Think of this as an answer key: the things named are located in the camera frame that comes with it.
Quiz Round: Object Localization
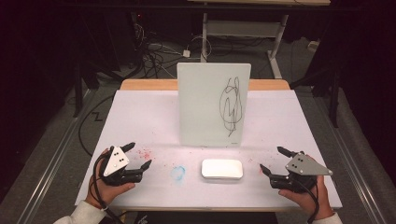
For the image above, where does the white metal desk frame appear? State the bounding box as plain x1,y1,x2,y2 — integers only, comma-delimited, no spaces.
186,0,332,79

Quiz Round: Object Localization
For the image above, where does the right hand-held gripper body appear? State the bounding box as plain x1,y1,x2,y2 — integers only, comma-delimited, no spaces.
268,150,333,194

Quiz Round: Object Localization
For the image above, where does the metal floor rail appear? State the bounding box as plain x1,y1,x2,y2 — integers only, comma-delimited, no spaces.
17,89,105,224
306,92,388,224

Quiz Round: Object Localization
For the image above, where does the tangle of floor cables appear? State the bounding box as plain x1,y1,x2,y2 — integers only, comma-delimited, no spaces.
133,21,213,79

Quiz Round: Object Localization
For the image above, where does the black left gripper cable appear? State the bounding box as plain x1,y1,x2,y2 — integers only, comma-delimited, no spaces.
89,153,126,224

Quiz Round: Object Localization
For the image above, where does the black stand leg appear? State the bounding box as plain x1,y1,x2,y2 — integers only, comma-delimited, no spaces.
72,62,86,119
329,66,341,129

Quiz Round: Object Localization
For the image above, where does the black floor cable loop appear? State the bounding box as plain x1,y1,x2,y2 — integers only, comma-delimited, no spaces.
78,94,115,158

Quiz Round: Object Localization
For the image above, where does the person's left hand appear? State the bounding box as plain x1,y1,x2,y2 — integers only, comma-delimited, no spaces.
85,147,136,210

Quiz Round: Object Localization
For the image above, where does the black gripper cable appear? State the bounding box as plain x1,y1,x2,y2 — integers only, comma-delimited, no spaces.
295,179,321,224
89,153,126,224

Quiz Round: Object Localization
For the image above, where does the whiteboard with black scribble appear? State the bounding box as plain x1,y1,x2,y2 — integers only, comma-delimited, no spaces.
176,62,252,148

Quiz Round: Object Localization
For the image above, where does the person's right hand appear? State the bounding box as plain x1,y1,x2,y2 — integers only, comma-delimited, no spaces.
277,154,335,220

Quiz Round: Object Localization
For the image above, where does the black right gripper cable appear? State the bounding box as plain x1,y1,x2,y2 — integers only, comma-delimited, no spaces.
295,179,321,224

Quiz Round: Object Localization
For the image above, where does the white whiteboard eraser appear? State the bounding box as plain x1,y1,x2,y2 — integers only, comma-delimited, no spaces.
201,158,244,180

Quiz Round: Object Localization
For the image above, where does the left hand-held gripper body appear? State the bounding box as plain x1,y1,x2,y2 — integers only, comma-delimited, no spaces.
98,145,145,188

